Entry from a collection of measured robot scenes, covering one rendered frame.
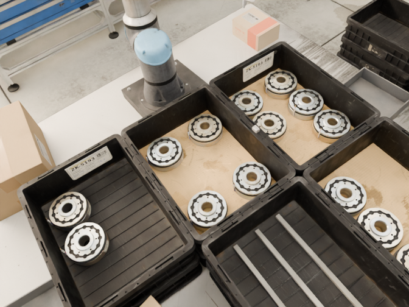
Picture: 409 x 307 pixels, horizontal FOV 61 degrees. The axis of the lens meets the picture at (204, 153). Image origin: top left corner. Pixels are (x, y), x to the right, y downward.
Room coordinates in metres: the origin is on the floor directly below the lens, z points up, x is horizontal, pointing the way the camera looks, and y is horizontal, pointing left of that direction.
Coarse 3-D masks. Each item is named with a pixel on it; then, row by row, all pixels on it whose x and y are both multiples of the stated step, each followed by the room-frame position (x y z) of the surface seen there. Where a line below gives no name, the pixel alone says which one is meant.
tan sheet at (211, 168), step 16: (208, 112) 0.73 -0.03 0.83; (176, 128) 0.69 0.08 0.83; (224, 128) 0.66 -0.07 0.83; (192, 144) 0.61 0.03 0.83; (224, 144) 0.60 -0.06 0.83; (240, 144) 0.59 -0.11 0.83; (192, 160) 0.56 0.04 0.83; (208, 160) 0.55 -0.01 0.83; (224, 160) 0.54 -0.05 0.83; (240, 160) 0.53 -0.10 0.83; (160, 176) 0.52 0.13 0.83; (176, 176) 0.51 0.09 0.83; (192, 176) 0.50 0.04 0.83; (208, 176) 0.50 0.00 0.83; (224, 176) 0.49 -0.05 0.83; (176, 192) 0.46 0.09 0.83; (192, 192) 0.45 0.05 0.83; (224, 192) 0.44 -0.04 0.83; (208, 208) 0.40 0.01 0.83
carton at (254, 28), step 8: (240, 16) 1.27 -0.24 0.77; (248, 16) 1.26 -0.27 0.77; (256, 16) 1.25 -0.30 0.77; (264, 16) 1.24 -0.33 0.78; (232, 24) 1.26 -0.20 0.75; (240, 24) 1.22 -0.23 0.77; (248, 24) 1.21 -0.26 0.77; (256, 24) 1.20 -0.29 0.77; (264, 24) 1.19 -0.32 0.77; (272, 24) 1.19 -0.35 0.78; (232, 32) 1.26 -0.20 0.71; (240, 32) 1.21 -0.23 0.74; (248, 32) 1.17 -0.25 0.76; (256, 32) 1.15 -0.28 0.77; (264, 32) 1.14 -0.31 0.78; (272, 32) 1.16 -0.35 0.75; (248, 40) 1.17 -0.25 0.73; (256, 40) 1.13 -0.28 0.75; (264, 40) 1.14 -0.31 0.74; (272, 40) 1.17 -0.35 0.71; (256, 48) 1.13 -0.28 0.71
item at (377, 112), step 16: (272, 48) 0.87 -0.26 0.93; (288, 48) 0.85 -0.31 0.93; (240, 64) 0.82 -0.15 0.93; (336, 80) 0.69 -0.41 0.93; (224, 96) 0.69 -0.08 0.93; (352, 96) 0.62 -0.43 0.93; (240, 112) 0.63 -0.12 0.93; (272, 144) 0.50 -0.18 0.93; (336, 144) 0.47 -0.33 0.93; (288, 160) 0.45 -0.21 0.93
